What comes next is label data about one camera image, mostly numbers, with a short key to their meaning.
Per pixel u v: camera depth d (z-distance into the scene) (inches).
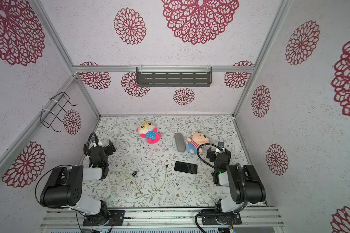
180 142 39.3
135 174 34.6
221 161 28.4
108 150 32.9
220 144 31.3
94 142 30.0
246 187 17.1
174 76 36.4
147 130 40.6
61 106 32.0
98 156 27.7
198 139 38.2
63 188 17.9
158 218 29.5
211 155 33.1
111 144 33.6
